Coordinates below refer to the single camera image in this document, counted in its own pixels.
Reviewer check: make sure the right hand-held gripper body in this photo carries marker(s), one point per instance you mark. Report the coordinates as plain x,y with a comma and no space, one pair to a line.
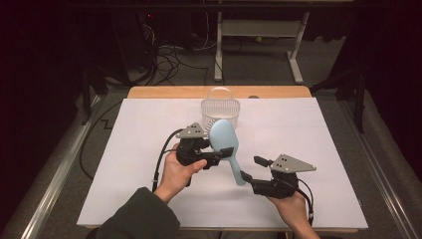
282,182

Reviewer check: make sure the black stand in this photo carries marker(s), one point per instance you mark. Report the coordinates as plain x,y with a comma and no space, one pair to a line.
96,83
360,99

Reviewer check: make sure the aluminium rail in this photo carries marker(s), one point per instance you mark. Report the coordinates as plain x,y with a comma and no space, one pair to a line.
381,172
56,179

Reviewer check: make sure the white plastic basket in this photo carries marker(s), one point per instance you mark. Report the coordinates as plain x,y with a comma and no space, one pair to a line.
219,108

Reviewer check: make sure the person's right hand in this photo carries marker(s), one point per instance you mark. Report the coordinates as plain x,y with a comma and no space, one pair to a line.
293,209

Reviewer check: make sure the white metal desk frame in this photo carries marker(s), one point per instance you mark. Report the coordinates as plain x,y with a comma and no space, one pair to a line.
258,28

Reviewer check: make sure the black equipment with red light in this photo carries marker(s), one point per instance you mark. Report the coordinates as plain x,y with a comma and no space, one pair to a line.
147,36

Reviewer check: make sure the person's left hand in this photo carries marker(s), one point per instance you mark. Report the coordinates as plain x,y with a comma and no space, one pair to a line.
175,176

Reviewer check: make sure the small yellow object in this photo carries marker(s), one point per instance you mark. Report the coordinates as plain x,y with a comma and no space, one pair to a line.
258,39

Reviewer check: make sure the white board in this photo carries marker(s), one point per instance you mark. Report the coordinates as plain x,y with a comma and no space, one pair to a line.
132,159

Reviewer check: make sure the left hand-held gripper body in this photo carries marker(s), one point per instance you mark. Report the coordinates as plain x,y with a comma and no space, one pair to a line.
190,154

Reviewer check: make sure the light blue hairbrush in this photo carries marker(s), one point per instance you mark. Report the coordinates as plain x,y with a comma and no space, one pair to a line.
223,136

